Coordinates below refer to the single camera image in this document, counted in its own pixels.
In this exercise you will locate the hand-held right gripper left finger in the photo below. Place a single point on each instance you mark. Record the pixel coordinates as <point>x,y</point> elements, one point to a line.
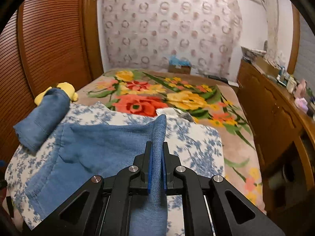
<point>149,174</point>

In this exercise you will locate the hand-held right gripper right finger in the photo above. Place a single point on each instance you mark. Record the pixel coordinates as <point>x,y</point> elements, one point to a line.
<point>163,177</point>

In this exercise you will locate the blue denim pants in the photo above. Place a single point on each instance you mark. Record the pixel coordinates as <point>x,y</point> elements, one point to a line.
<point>110,147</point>

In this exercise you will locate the white blue floral quilt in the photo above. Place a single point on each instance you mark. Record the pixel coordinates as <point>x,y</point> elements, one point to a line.
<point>196,147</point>

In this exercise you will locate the white grey crumpled cloth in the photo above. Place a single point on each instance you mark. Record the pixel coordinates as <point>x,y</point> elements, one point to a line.
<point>181,115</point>

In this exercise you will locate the tan flowered blanket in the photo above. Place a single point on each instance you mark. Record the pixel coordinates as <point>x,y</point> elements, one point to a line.
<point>187,99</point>

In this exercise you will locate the small cardboard box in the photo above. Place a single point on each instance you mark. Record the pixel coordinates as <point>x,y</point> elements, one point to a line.
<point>179,70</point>

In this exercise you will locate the white waste bin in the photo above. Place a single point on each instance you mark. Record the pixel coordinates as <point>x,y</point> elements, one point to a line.
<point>279,178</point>

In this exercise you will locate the blue plastic bag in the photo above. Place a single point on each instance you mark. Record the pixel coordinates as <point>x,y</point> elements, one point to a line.
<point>176,60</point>

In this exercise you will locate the yellow plush toy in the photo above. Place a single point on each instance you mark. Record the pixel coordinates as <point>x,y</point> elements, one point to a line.
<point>67,89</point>

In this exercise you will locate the long wooden cabinet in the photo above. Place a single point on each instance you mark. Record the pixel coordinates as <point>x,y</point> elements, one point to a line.
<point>270,118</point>

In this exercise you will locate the circle patterned lace curtain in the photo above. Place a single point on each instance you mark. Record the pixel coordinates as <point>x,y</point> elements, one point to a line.
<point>172,29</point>

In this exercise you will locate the open cardboard box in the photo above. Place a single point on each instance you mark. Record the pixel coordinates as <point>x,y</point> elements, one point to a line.
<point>267,67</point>

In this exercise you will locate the stack of patterned papers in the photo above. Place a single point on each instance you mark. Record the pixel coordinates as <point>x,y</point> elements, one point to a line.
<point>252,53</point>

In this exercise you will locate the wooden louvered door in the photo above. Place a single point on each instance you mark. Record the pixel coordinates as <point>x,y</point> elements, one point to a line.
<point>49,54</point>

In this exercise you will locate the pink tissue pack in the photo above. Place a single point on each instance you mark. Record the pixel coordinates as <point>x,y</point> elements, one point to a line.
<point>302,103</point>

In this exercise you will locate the pink bottle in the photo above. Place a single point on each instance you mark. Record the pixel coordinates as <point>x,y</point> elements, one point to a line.
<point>301,88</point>

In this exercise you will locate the narrow lace curtain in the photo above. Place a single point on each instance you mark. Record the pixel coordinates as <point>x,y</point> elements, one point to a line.
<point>272,24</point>

